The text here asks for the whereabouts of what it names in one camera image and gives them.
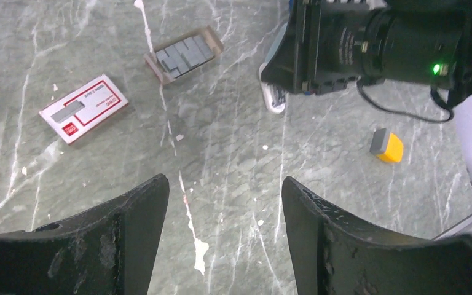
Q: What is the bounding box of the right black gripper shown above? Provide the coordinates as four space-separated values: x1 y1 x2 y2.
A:
261 1 472 108

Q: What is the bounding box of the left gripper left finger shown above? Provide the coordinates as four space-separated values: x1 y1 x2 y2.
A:
0 174 170 294

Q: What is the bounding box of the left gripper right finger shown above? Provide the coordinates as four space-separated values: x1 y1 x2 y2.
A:
281 177 472 294

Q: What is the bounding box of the red white staple box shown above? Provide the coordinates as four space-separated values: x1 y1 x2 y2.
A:
39 74 128 144

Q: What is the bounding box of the light blue eraser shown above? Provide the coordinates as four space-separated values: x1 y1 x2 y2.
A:
258 23 288 114

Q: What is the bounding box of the staple tray with staples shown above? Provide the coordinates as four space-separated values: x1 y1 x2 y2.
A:
144 25 224 85

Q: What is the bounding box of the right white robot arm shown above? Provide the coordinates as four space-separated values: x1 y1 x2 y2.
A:
259 1 472 181

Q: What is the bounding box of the orange yellow block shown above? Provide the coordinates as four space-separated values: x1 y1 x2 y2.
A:
369 128 404 163

